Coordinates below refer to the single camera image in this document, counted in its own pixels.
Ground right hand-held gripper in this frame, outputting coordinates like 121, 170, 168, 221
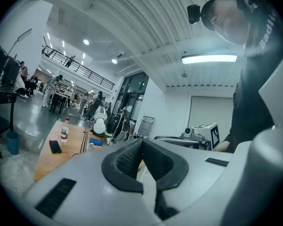
153, 122, 220, 151

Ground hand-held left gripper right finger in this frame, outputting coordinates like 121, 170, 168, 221
141, 137, 235, 221

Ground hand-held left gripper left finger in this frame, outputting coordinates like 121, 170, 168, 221
23, 137, 162, 226

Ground silver metal lamp with bulb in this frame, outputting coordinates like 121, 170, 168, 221
79, 98, 108, 153

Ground person's right forearm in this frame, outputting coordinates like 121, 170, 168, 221
216, 140, 234, 153

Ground grey folding platform cart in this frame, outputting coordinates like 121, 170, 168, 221
137, 115, 156, 137

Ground blue cloth pouch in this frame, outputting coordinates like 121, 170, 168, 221
89, 137, 104, 147

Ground black smartphone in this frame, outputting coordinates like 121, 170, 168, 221
49, 140, 63, 154

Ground black framed glass door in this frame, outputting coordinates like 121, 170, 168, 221
111, 72, 150, 124

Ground black helmet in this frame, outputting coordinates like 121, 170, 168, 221
105, 113, 131, 142

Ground clear water bottle red cap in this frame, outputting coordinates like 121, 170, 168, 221
60, 117, 70, 143

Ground person's black clothed torso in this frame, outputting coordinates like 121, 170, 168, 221
223, 0, 283, 154

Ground long ceiling light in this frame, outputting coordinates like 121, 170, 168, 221
181, 54, 238, 65

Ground blue waste bin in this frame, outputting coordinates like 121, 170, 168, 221
6, 131, 20, 155

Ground black balcony railing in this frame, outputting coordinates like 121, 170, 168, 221
42, 45, 116, 91

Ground person's head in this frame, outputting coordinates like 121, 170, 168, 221
201, 0, 252, 46

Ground black side table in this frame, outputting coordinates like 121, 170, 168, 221
0, 89, 18, 159

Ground black equipment cases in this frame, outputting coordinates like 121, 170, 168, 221
0, 45, 21, 91

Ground light panel stand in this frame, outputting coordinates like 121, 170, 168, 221
7, 28, 33, 56

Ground black head camera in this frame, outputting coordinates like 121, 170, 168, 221
187, 4, 201, 25

